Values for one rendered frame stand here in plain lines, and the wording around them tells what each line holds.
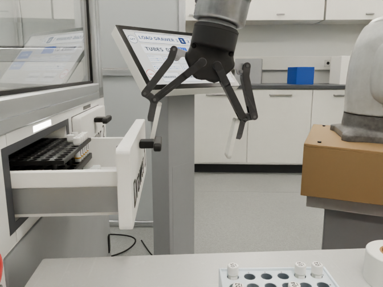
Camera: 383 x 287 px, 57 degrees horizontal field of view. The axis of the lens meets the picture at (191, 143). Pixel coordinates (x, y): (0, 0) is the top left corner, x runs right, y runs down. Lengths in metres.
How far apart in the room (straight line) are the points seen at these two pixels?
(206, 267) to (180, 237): 1.17
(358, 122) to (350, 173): 0.15
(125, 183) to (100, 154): 0.27
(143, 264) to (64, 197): 0.14
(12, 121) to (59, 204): 0.12
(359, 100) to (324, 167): 0.19
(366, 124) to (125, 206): 0.59
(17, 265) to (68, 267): 0.06
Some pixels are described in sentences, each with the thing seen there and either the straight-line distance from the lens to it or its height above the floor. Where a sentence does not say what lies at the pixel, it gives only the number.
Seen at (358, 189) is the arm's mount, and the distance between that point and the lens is 0.80.
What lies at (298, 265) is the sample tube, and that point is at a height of 0.81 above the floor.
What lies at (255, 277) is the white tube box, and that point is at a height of 0.79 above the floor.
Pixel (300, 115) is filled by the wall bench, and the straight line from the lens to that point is 3.64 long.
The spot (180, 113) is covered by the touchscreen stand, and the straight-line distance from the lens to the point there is 1.52.
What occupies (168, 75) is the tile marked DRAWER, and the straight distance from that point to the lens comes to 1.37.
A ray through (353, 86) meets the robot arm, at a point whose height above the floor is 0.99.
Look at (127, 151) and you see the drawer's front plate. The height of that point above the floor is 0.92.
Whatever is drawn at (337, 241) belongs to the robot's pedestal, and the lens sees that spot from 0.93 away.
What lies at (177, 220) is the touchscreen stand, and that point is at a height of 0.36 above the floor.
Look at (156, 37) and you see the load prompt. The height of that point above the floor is 1.16.
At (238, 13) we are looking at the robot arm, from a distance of 0.59.
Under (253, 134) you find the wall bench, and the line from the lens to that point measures 3.58.
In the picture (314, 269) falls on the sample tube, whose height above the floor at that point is 0.80.
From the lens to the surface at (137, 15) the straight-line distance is 2.28.
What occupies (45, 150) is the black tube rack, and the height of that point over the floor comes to 0.90.
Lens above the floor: 1.02
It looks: 11 degrees down
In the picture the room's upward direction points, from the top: straight up
